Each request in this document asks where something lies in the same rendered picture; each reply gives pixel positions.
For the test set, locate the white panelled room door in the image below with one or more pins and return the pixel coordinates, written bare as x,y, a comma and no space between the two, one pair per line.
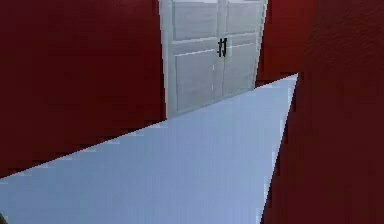
195,70

